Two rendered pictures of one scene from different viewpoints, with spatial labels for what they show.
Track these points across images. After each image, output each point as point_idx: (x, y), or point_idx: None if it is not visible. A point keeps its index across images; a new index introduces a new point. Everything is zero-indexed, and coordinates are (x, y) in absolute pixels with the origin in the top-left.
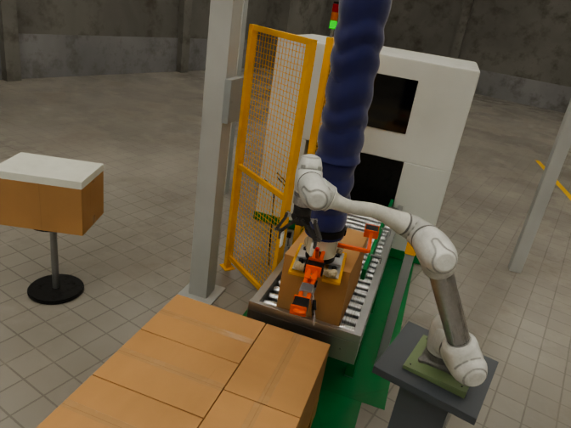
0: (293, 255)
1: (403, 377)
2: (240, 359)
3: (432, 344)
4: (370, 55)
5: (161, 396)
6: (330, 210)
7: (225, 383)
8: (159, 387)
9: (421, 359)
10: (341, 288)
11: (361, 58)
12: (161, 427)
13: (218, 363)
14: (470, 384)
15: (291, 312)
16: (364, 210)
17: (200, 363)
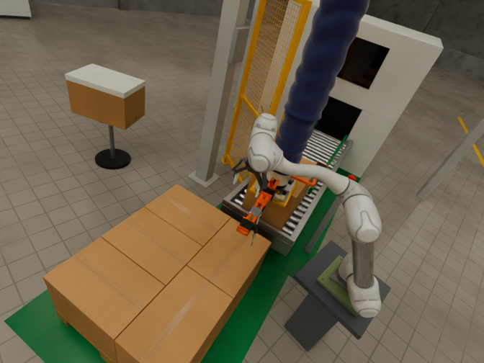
0: None
1: (314, 289)
2: (204, 243)
3: (342, 270)
4: (349, 21)
5: (141, 262)
6: (287, 152)
7: (189, 260)
8: (142, 255)
9: (331, 277)
10: (287, 206)
11: (341, 23)
12: (134, 287)
13: (189, 243)
14: (363, 315)
15: (238, 230)
16: (306, 173)
17: (176, 240)
